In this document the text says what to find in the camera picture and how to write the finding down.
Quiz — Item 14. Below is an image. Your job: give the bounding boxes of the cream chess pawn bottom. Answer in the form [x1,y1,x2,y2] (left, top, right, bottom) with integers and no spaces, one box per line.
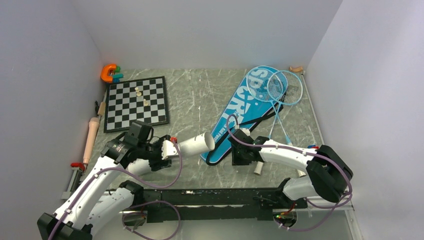
[143,99,150,107]

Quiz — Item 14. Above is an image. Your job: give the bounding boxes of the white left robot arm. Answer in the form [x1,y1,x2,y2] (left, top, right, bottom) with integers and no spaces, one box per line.
[37,120,180,240]

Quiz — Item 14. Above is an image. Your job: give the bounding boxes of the blue badminton racket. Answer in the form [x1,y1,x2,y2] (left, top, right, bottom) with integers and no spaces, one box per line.
[246,67,283,128]
[266,70,307,179]

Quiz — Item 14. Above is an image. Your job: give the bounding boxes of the wooden handle tool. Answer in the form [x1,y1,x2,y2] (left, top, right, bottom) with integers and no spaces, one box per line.
[95,101,106,118]

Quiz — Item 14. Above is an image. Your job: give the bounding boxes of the tan curved wooden piece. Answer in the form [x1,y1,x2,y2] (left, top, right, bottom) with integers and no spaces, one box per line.
[289,66,304,73]

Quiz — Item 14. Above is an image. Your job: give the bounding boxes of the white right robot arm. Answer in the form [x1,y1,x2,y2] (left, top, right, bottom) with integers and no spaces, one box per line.
[229,136,354,208]

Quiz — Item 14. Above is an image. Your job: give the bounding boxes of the blue badminton racket left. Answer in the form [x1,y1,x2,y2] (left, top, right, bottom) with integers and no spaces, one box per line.
[246,67,283,128]

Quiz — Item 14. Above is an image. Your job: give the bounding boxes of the red blue toy blocks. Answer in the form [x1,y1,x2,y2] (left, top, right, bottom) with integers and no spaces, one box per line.
[307,144,320,150]

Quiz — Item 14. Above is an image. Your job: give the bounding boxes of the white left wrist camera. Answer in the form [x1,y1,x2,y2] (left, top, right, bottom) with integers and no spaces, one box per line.
[161,140,179,160]

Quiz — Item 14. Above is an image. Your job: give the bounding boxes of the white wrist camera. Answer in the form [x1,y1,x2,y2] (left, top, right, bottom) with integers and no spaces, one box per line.
[161,140,179,160]
[234,128,253,144]

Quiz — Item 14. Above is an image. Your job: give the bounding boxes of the orange horseshoe magnet toy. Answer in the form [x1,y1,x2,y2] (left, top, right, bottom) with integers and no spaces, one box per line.
[100,63,117,84]

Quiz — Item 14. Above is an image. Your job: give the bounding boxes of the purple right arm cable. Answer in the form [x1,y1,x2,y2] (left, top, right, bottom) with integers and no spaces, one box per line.
[225,114,354,233]

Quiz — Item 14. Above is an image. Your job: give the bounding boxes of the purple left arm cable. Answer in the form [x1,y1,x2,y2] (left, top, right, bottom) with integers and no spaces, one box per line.
[47,140,185,240]

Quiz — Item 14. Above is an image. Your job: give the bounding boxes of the black white chessboard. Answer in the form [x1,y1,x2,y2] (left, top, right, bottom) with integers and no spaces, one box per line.
[103,76,170,133]

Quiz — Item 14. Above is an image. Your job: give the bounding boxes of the blue badminton racket right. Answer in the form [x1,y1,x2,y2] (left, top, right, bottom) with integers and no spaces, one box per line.
[266,70,307,179]

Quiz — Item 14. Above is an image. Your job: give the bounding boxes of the red grey clamp tool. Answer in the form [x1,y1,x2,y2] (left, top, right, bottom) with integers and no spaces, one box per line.
[61,162,86,200]

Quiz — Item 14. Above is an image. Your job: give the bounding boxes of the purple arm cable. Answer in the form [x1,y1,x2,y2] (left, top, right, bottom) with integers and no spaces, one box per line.
[225,114,354,233]
[47,140,185,240]

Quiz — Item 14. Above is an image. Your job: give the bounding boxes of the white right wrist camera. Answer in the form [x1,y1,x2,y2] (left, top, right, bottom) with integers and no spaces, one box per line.
[234,128,253,144]

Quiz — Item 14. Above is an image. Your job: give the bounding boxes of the blue racket cover bag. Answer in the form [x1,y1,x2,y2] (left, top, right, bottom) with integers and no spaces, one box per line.
[200,65,278,166]

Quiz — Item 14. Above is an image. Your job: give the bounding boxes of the teal toy block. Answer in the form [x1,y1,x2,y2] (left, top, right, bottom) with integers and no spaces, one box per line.
[111,65,124,83]

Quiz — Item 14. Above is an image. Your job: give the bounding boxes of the white shuttlecock tube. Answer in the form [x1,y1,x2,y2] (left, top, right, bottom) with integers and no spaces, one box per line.
[178,132,215,158]

